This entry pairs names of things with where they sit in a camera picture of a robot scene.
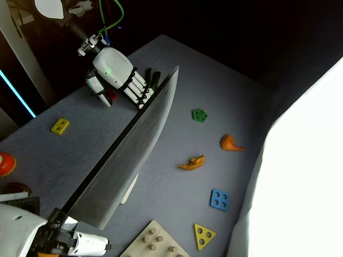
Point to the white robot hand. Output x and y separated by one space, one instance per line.
16 230
112 67

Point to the large steel kitchen knife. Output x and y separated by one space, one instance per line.
139 144

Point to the long leek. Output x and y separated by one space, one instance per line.
128 192

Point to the red pentagon block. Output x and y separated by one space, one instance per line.
111 96

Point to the brown toy food piece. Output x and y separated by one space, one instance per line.
18 187

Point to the orange toy tart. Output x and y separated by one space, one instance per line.
6 164

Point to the white pillar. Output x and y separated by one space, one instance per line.
32 69

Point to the yellow two-hole block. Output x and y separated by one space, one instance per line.
54 129

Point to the grey table cloth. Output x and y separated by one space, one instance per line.
67 155

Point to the cyan light strip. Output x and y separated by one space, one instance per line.
18 95

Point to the green pentagon block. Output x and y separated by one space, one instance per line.
199 116

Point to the orange crescent toy piece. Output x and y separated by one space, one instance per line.
193 164

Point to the orange tailed toy piece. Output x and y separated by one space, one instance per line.
227 143

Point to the cream wooden peg board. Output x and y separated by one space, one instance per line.
160 253

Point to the blue four-hole square block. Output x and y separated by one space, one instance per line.
220 200

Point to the yellow three-hole triangle block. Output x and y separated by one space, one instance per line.
197 235

